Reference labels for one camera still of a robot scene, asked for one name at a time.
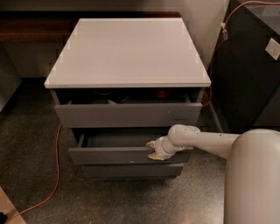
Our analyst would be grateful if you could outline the orange cable on floor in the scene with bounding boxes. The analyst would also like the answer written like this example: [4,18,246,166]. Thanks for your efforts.
[4,123,63,224]

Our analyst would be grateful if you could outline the grey drawer cabinet white top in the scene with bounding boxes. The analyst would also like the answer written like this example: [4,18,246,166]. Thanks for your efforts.
[44,17,212,179]

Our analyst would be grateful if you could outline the grey top drawer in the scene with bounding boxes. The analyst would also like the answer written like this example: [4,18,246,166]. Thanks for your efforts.
[54,99,202,128]

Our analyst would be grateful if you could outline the black cabinet at right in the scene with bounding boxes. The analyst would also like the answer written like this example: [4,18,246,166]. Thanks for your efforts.
[211,0,280,134]

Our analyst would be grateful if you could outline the orange round object in drawer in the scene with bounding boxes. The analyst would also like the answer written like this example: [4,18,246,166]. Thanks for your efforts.
[156,89,170,99]

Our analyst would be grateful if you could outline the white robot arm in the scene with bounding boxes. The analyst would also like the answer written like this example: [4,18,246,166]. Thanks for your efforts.
[146,124,280,224]

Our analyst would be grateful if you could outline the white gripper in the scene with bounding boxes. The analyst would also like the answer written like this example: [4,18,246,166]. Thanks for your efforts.
[146,136,179,161]

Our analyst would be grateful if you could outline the grey bottom drawer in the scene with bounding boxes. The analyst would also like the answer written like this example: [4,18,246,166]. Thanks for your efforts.
[82,163,183,178]

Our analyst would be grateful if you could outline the white wall socket plate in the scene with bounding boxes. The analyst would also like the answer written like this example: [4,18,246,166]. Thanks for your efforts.
[265,38,280,60]

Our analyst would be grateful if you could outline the grey drawer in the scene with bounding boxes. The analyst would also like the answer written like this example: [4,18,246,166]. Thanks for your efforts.
[69,128,192,165]
[54,99,202,128]
[82,163,183,178]

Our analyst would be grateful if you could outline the dark wooden shelf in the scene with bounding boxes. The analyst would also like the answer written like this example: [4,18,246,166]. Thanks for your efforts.
[0,10,181,43]

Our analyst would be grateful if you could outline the light wooden board corner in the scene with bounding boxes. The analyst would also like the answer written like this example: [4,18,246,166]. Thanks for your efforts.
[0,186,26,224]

